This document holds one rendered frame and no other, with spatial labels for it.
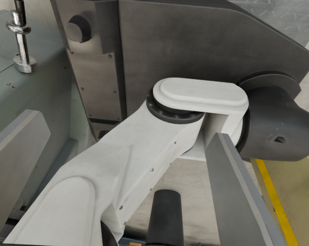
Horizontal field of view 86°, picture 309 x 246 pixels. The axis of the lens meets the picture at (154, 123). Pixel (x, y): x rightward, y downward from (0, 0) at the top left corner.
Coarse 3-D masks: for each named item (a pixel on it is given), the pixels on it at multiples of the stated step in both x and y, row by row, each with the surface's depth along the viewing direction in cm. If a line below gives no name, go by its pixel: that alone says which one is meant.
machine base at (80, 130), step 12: (0, 12) 87; (72, 72) 92; (72, 84) 98; (72, 96) 104; (72, 108) 111; (72, 120) 119; (84, 120) 118; (72, 132) 129; (84, 132) 127; (84, 144) 138
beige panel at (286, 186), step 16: (256, 160) 147; (304, 160) 112; (256, 176) 142; (272, 176) 129; (288, 176) 118; (304, 176) 109; (272, 192) 124; (288, 192) 114; (304, 192) 106; (272, 208) 121; (288, 208) 111; (304, 208) 103; (288, 224) 108; (304, 224) 100; (288, 240) 105; (304, 240) 98
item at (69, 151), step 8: (72, 144) 131; (64, 152) 125; (72, 152) 128; (56, 160) 119; (64, 160) 121; (56, 168) 115; (48, 176) 111; (40, 192) 103; (32, 200) 99; (24, 208) 96
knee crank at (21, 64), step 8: (16, 0) 44; (16, 8) 46; (24, 8) 46; (16, 16) 45; (24, 16) 47; (8, 24) 46; (16, 24) 46; (24, 24) 48; (16, 32) 47; (24, 32) 47; (24, 40) 50; (24, 48) 52; (16, 56) 55; (24, 56) 53; (16, 64) 53; (24, 64) 54; (32, 64) 55; (24, 72) 57
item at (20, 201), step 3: (21, 195) 82; (18, 198) 79; (21, 198) 82; (18, 201) 80; (21, 201) 83; (15, 204) 78; (18, 204) 81; (21, 204) 85; (15, 207) 79; (18, 207) 82
